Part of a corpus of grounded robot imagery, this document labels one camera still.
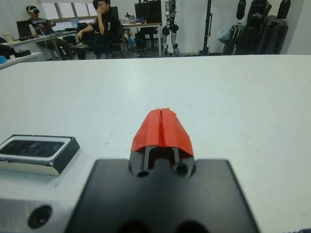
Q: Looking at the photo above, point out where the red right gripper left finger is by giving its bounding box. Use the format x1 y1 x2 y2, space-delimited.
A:
128 108 163 177

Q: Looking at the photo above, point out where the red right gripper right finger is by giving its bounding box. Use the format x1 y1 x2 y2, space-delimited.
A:
162 107 196 178

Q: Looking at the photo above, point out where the black office chair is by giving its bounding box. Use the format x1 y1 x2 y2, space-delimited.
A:
105 24 126 59

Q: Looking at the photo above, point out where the silver humanoid robot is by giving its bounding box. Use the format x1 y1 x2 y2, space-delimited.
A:
161 0 181 58

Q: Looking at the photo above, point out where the white desk with legs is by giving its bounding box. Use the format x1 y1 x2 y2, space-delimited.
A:
121 22 163 58

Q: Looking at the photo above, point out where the black light stand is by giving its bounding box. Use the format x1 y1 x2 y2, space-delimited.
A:
199 0 215 56

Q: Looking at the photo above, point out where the pale plastic bag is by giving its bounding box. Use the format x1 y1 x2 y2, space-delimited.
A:
217 26 231 45

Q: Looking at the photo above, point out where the seated person in black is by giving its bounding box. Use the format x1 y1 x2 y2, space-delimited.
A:
70 0 124 60

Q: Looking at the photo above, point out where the large black monitor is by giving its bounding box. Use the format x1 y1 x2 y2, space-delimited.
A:
134 0 162 24

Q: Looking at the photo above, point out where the dark laptop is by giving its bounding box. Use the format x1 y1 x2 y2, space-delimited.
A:
38 22 56 35

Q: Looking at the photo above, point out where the long white desk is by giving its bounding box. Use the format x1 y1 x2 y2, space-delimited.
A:
7 29 78 61

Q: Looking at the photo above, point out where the person with VR headset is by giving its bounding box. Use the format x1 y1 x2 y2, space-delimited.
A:
25 5 72 60

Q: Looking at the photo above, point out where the small black monitor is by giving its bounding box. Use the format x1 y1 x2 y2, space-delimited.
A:
16 20 34 40

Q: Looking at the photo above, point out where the white camera box base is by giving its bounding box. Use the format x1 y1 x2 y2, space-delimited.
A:
0 134 81 177

